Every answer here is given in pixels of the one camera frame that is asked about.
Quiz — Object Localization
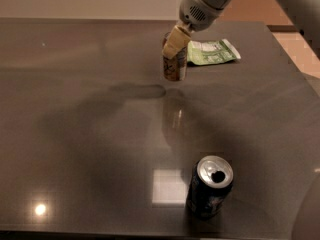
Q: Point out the blue soda can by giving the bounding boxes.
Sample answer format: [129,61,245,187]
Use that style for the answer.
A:
[186,155,234,219]

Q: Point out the orange soda can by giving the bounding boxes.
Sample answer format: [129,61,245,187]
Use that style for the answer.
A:
[163,47,187,82]

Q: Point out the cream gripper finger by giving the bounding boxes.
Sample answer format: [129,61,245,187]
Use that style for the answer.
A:
[162,25,191,59]

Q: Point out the green jalapeno chip bag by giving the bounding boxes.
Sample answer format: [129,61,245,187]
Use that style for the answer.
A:
[187,39,241,66]

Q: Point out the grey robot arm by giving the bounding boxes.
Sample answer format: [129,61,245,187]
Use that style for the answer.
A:
[162,0,320,59]

